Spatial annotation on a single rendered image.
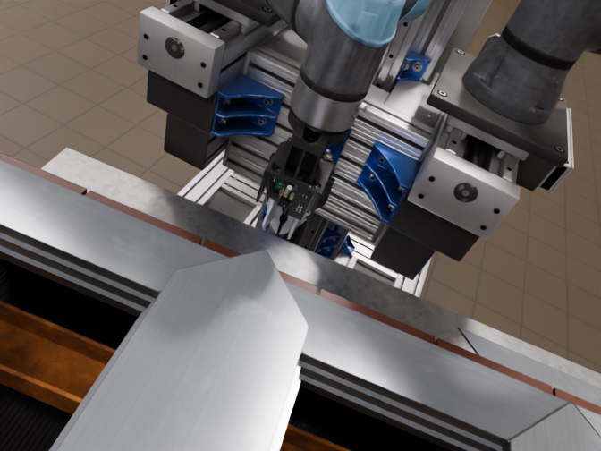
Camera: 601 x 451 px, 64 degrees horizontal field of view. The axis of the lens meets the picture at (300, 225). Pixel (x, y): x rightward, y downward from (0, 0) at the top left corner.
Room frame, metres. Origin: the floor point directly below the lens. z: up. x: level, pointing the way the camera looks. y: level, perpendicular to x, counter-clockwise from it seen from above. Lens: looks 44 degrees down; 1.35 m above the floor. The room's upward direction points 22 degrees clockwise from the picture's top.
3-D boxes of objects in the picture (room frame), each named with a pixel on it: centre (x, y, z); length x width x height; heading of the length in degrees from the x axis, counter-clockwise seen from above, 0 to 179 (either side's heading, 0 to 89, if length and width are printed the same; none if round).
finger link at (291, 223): (0.47, 0.01, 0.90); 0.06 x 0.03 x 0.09; 179
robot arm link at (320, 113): (0.47, 0.02, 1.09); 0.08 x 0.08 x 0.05
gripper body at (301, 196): (0.47, 0.03, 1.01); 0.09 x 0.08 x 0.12; 179
